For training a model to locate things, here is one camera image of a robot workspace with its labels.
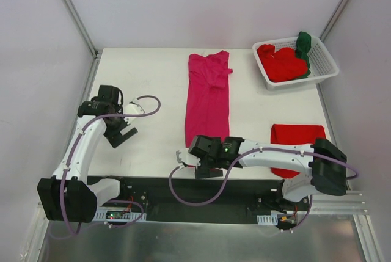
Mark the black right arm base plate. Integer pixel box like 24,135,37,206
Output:
255,188,310,213

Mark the aluminium left frame rail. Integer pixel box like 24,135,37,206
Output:
45,0,101,183

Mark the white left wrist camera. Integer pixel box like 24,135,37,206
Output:
123,98,145,115

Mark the red t shirt in basket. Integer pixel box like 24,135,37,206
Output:
257,44,309,83

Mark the white right cable duct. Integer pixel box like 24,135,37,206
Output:
257,214,278,226

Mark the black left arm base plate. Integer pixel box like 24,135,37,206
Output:
119,184,148,209

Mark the black centre base bar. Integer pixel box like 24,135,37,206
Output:
87,175,351,225

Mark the magenta t shirt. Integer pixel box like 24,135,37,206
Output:
185,51,233,148

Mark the white cable duct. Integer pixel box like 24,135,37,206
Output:
257,214,278,226
92,209,147,223

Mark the white plastic laundry basket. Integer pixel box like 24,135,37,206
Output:
252,35,340,91

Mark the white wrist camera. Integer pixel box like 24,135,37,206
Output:
123,98,145,115
176,148,200,167

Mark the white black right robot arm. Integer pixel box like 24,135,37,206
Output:
177,136,347,210

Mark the white left cable duct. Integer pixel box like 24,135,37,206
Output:
92,209,147,223

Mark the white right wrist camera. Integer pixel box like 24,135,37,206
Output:
176,148,200,167

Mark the red t shirt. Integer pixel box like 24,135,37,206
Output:
257,44,309,83
270,123,327,180

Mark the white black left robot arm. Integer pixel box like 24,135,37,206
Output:
37,85,145,223

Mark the aluminium front frame rail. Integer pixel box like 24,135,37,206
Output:
38,190,367,214

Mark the green t shirt in basket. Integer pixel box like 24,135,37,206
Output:
295,31,312,79

